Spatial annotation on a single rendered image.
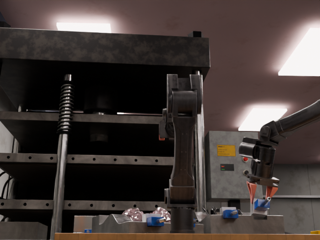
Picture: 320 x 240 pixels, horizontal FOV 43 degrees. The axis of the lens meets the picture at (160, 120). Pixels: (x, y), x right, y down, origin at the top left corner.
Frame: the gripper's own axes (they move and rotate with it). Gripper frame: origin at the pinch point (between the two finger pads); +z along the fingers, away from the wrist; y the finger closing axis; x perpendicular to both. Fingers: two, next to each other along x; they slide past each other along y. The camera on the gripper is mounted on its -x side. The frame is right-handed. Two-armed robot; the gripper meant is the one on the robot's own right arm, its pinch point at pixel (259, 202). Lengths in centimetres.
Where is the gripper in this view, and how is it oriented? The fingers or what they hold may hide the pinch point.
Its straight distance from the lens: 152.5
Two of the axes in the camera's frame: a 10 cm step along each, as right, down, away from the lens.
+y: -9.9, -1.4, -0.4
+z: -1.4, 9.9, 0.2
